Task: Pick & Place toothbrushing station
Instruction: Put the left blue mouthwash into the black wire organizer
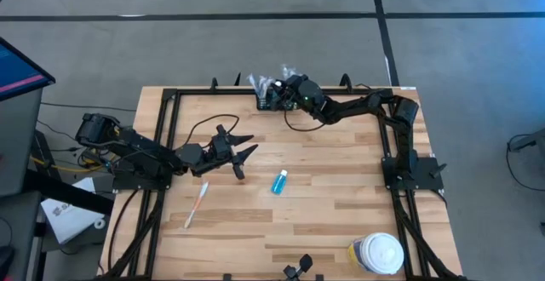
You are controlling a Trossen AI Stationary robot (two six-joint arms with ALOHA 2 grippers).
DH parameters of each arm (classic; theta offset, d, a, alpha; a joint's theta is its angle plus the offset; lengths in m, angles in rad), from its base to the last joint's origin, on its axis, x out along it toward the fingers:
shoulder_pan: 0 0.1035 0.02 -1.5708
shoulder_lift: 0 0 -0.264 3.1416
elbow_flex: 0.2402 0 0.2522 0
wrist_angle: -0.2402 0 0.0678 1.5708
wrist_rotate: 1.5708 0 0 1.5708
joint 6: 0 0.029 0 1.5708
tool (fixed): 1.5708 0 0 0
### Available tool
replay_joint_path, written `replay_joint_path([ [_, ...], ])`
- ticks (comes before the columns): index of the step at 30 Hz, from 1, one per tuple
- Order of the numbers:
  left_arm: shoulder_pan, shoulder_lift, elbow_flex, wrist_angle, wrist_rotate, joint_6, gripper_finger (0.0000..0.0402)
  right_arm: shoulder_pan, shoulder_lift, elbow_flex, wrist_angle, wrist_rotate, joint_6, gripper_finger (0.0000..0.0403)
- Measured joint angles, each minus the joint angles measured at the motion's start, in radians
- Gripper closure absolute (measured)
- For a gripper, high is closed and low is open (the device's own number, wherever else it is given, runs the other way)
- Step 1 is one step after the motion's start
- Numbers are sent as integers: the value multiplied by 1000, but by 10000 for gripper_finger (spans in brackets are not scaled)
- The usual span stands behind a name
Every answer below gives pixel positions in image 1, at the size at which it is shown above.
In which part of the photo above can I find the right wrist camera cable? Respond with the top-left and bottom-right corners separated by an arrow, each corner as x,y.
283,106 -> 328,133

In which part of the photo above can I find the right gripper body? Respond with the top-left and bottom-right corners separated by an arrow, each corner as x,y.
272,74 -> 327,112

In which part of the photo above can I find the black desk bar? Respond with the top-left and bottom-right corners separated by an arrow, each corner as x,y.
23,169 -> 115,216

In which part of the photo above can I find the yellow floor cable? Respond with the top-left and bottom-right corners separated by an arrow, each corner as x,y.
28,144 -> 125,175

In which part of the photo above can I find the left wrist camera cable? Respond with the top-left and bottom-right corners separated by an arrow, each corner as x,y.
185,113 -> 241,148

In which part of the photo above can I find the left arm supply cable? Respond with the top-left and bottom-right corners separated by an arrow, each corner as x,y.
106,188 -> 141,273

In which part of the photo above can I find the grey floor object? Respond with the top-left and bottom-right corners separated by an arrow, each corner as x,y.
508,127 -> 545,153

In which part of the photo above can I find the orange toothbrush in clear wrapper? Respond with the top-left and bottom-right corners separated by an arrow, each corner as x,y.
182,181 -> 209,230

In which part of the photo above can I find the right arm supply cable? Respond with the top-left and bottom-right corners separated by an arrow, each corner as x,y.
353,83 -> 384,99

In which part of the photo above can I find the white wipes canister yellow label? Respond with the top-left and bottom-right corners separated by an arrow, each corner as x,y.
347,232 -> 405,276

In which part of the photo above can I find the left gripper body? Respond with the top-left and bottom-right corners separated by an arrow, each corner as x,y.
200,123 -> 246,181

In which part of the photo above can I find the white paper booklet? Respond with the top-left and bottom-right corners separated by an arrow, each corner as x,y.
40,177 -> 106,246

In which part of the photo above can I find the grey cabinet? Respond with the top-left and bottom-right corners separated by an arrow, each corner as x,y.
0,87 -> 43,199

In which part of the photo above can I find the black floor cable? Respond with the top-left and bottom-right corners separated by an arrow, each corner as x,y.
505,134 -> 545,192
40,100 -> 138,112

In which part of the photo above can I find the arm supply cable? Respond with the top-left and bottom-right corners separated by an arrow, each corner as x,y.
106,188 -> 141,273
353,83 -> 384,99

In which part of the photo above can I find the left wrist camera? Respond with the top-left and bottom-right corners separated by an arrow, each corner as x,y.
211,138 -> 231,159

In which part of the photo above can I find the blue screen monitor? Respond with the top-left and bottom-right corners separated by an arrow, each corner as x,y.
0,37 -> 57,103

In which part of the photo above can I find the black wire toothbrush holder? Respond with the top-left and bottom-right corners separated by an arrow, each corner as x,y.
255,83 -> 297,112

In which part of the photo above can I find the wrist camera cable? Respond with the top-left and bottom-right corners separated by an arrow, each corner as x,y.
283,106 -> 328,133
185,113 -> 241,148

